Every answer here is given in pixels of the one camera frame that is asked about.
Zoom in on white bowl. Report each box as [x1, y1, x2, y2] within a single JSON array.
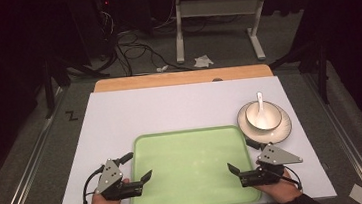
[[243, 98, 285, 134]]

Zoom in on person's right hand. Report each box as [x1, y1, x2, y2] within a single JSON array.
[[251, 166, 303, 204]]

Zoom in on metal floor rail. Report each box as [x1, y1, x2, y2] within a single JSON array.
[[0, 87, 80, 204], [301, 67, 362, 204]]

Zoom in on white plate with dark rim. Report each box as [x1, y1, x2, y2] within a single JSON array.
[[234, 97, 294, 148]]

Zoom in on white metal desk frame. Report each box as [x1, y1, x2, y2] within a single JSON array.
[[170, 0, 319, 69]]

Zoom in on white table mat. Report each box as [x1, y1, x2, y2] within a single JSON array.
[[45, 69, 339, 204]]

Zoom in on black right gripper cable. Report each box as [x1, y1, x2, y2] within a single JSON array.
[[265, 163, 304, 194]]

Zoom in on small crumpled white paper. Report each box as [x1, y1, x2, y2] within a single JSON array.
[[155, 64, 170, 74]]

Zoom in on white ceramic spoon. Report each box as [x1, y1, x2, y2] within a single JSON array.
[[251, 91, 273, 131]]

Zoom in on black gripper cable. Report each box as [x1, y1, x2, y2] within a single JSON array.
[[79, 164, 110, 204], [265, 163, 304, 194]]

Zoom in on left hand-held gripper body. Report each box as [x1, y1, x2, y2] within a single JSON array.
[[91, 155, 145, 204]]

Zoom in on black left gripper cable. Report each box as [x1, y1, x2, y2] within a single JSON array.
[[79, 164, 110, 204]]

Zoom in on wooden table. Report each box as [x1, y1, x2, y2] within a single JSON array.
[[93, 62, 274, 94]]

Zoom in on large crumpled white paper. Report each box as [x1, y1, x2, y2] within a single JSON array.
[[193, 54, 216, 70]]

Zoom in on black floor cables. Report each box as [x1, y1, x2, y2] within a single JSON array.
[[93, 0, 198, 81]]

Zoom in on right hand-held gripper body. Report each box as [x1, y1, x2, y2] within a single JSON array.
[[235, 140, 306, 189]]

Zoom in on black metal stand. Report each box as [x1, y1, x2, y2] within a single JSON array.
[[38, 55, 75, 120], [266, 36, 335, 110]]

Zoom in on dark computer case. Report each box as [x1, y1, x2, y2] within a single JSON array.
[[68, 0, 121, 68]]

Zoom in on green plastic tray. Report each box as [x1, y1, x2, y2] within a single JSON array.
[[123, 122, 264, 204]]

